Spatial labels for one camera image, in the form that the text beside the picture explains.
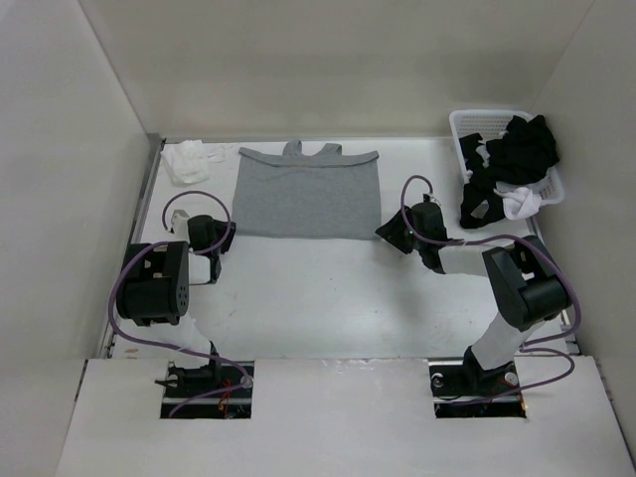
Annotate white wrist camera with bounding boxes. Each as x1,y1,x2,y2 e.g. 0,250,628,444
169,209,190,238
422,194,441,208

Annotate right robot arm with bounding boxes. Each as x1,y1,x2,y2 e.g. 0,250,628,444
376,201,571,394

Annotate grey tank top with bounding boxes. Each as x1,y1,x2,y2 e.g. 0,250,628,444
232,140,382,240

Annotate aluminium table edge rail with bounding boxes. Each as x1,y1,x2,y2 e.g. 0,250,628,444
96,133,166,359

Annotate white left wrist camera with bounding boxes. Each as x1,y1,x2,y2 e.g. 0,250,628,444
169,209,190,238

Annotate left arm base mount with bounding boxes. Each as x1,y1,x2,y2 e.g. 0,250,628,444
155,360,252,420

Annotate white plastic laundry basket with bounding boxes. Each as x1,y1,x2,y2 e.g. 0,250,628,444
449,109,564,205

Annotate white tank top in basket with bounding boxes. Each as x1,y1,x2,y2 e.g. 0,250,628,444
494,182,542,221

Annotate folded white tank top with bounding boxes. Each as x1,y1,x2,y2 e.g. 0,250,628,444
160,140,226,187

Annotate black tank top pile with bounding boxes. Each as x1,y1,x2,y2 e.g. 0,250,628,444
458,115,559,230

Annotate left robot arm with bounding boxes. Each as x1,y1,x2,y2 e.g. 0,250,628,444
115,210,237,355

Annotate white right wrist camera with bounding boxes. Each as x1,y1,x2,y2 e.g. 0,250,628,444
422,194,441,208

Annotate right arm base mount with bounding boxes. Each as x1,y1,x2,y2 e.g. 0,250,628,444
428,350,526,418

